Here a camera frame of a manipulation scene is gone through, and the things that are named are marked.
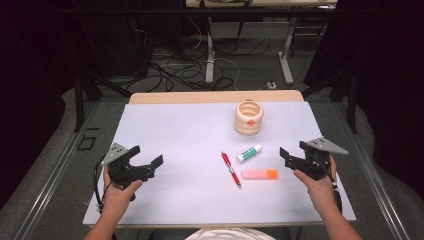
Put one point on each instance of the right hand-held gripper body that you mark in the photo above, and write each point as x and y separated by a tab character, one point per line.
311	165

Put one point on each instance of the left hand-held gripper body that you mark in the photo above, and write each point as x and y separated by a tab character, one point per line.
125	171

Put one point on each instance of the pink and orange highlighter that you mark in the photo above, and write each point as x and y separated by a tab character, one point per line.
258	174

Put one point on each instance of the green and white glue stick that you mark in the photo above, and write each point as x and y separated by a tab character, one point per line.
248	153

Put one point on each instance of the cream ribbed pen holder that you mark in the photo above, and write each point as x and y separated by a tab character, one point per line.
248	125

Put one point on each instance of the red pen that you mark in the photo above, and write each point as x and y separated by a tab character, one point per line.
230	169

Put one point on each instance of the person's left hand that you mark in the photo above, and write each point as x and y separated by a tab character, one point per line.
116	200

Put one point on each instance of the person's right hand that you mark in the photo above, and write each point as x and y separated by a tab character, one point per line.
321	195

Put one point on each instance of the white table mat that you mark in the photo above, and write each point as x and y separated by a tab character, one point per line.
186	133

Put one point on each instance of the black metal stand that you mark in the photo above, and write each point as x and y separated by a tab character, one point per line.
351	106
79	106

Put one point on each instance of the white power plug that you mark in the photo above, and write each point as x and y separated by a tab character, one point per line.
271	85

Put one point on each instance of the person's white shirt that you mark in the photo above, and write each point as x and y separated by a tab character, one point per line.
230	235

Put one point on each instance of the dark curtain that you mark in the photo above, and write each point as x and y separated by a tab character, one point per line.
30	100
393	83

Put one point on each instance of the white-legged desk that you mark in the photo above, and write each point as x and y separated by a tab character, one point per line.
210	60

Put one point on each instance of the black crossbar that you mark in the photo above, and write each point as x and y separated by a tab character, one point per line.
133	12

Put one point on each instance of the aluminium floor rail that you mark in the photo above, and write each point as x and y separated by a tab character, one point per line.
373	180
50	186

